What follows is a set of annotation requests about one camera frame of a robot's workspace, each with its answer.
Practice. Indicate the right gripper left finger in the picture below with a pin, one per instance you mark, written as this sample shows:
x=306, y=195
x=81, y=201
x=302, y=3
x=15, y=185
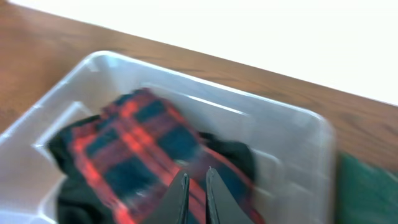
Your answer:
x=173, y=207

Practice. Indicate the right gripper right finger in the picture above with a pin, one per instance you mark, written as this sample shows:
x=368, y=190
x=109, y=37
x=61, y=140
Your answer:
x=221, y=207

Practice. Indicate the red plaid flannel shirt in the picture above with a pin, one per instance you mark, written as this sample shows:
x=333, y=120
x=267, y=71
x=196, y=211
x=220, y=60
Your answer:
x=131, y=152

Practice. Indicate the green garment with tape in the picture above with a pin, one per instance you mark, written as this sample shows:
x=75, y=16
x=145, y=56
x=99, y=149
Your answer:
x=365, y=194

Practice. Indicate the clear plastic storage bin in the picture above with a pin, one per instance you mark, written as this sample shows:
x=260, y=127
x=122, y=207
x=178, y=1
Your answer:
x=293, y=146

